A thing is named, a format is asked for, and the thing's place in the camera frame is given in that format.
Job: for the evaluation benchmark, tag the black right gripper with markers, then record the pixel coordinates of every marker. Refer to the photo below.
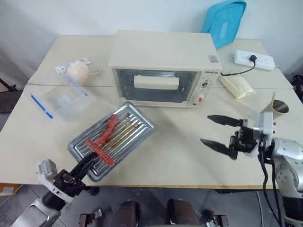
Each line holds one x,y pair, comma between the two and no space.
245,139

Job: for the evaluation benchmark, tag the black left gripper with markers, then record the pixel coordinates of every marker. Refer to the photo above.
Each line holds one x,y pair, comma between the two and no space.
68,182

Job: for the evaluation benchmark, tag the silver ribbed metal baking tray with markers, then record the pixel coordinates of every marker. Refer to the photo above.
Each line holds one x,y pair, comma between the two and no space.
132,123

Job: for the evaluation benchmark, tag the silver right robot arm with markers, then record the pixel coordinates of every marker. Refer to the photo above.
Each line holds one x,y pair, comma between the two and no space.
290,160

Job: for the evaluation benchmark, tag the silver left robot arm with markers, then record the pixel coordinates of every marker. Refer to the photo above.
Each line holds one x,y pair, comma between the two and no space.
35,212

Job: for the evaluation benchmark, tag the short red sausage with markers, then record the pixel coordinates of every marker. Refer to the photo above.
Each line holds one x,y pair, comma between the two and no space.
100,152

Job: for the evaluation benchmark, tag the white and red oven knob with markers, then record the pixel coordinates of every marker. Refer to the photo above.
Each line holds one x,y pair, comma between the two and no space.
200,98

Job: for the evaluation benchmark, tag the long red sausage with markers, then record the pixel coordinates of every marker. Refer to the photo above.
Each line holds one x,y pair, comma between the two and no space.
109,128

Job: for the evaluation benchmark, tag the cream white toaster oven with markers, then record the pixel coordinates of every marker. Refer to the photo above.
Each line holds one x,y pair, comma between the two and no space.
163,49

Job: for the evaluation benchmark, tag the cream folded cloth pack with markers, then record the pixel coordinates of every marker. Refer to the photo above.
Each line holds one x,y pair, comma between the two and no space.
236,87

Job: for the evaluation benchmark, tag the beige paper cone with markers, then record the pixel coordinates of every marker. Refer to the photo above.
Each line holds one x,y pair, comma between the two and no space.
268,107

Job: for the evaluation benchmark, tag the paper cup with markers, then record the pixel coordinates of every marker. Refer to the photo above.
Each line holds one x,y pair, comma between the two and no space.
280,108

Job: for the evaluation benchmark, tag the dark rounded shape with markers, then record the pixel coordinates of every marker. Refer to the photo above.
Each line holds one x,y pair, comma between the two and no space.
182,214
125,215

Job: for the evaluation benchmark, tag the clear zip bag blue seal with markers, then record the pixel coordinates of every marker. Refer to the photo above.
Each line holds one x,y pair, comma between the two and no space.
75,85
62,102

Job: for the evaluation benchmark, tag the blue plastic zip strip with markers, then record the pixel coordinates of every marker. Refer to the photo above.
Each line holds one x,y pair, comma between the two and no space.
41,107

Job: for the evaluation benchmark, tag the orange cardboard box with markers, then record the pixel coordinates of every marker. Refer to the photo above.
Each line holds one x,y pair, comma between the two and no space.
8,189

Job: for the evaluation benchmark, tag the white power strip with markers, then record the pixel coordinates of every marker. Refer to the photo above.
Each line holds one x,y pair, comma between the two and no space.
262,60

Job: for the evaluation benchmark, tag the black object beside table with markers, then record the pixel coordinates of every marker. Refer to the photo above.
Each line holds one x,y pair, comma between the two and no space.
298,87

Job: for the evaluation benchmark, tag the peach bath sponge ball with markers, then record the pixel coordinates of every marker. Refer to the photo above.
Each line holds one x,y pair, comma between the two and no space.
78,71

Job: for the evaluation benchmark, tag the clear sponge packaging with label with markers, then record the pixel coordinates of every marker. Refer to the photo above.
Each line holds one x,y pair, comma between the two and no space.
62,68

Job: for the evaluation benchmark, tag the light blue fabric bag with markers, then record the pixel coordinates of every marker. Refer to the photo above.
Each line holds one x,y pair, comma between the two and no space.
222,21

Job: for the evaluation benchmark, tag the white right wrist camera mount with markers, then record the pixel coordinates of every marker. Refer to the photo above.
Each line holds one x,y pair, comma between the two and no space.
265,123

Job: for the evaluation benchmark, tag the brown metal floor bracket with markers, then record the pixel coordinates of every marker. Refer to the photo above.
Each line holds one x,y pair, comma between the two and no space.
91,217

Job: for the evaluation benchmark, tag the grey metal floor bracket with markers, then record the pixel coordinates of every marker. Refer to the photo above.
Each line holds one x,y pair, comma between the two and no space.
216,221

